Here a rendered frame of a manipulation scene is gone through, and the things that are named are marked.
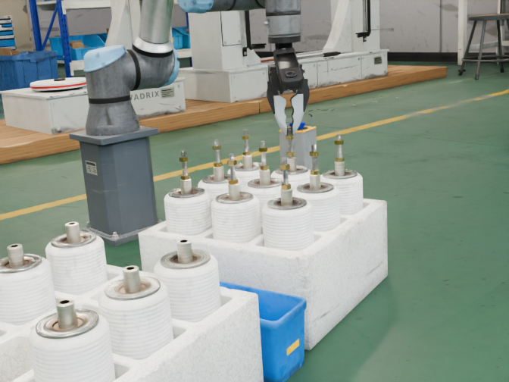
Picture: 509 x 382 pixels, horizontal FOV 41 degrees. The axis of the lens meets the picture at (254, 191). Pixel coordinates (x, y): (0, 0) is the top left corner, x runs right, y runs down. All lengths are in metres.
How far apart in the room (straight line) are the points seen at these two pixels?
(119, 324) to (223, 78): 3.24
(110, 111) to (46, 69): 4.10
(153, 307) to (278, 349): 0.30
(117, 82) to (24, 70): 4.00
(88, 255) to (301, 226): 0.38
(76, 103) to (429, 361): 2.58
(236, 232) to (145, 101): 2.44
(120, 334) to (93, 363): 0.09
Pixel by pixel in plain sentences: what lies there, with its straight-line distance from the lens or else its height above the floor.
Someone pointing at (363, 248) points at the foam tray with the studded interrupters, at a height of 0.11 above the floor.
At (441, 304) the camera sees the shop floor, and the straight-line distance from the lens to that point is 1.47.
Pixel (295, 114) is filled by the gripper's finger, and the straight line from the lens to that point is 1.50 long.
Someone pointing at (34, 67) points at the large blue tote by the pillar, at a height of 0.26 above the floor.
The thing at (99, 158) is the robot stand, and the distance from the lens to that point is 1.90.
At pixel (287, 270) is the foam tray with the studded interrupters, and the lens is 1.23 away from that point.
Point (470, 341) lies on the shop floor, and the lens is 1.33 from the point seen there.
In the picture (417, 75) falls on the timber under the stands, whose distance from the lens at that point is 5.30.
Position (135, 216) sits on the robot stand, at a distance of 1.95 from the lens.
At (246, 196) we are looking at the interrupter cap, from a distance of 1.34.
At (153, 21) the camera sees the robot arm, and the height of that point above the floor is 0.59.
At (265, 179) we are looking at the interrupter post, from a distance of 1.42.
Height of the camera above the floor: 0.61
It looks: 15 degrees down
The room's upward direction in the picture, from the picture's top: 4 degrees counter-clockwise
